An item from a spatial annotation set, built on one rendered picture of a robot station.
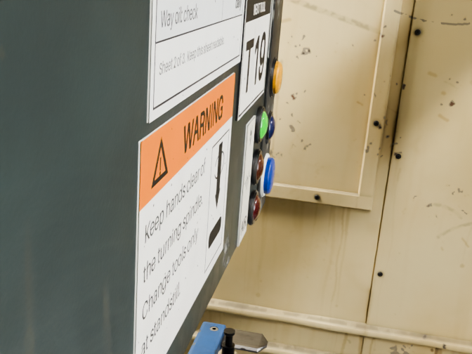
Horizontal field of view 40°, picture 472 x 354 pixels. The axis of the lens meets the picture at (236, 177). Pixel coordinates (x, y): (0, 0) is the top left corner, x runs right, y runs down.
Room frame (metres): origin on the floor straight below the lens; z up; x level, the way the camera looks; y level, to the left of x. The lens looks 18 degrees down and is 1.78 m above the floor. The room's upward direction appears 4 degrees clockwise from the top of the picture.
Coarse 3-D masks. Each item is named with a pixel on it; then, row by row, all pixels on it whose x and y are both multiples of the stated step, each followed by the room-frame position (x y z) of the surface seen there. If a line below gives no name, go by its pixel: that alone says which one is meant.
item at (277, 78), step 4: (276, 64) 0.50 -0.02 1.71; (280, 64) 0.50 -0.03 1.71; (276, 68) 0.50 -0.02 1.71; (280, 68) 0.50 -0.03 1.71; (276, 72) 0.49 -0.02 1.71; (280, 72) 0.50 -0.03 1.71; (276, 76) 0.49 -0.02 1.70; (280, 76) 0.50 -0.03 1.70; (276, 80) 0.49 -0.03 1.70; (280, 80) 0.50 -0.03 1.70; (276, 84) 0.49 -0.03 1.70; (280, 84) 0.50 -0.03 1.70; (276, 88) 0.50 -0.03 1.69; (276, 92) 0.50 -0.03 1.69
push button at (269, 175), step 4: (268, 160) 0.50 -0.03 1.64; (272, 160) 0.50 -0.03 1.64; (268, 164) 0.50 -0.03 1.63; (272, 164) 0.50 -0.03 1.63; (268, 168) 0.49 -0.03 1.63; (272, 168) 0.50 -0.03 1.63; (268, 172) 0.49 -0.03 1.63; (272, 172) 0.50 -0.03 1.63; (264, 176) 0.49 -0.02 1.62; (268, 176) 0.49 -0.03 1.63; (272, 176) 0.50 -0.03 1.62; (264, 180) 0.49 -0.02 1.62; (268, 180) 0.49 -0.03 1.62; (272, 180) 0.50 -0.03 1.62; (264, 184) 0.49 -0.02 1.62; (268, 184) 0.49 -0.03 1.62; (272, 184) 0.50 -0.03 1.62; (264, 188) 0.49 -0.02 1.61; (268, 188) 0.49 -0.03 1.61; (264, 192) 0.50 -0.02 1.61; (268, 192) 0.50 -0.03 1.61
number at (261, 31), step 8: (264, 24) 0.44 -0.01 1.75; (256, 32) 0.41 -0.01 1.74; (264, 32) 0.45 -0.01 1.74; (256, 40) 0.42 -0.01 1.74; (264, 40) 0.45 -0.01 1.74; (256, 48) 0.42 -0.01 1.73; (264, 48) 0.45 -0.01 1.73; (256, 56) 0.42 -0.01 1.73; (264, 56) 0.45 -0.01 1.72; (256, 64) 0.42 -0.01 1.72; (264, 64) 0.46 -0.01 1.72; (256, 72) 0.43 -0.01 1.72; (256, 80) 0.43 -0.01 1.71; (256, 88) 0.43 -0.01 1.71
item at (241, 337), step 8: (224, 336) 0.91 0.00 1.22; (240, 336) 0.91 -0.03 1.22; (248, 336) 0.91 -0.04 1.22; (256, 336) 0.92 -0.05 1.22; (264, 336) 0.92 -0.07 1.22; (240, 344) 0.89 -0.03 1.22; (248, 344) 0.89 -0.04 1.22; (256, 344) 0.89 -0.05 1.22; (264, 344) 0.90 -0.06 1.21; (256, 352) 0.88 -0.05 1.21
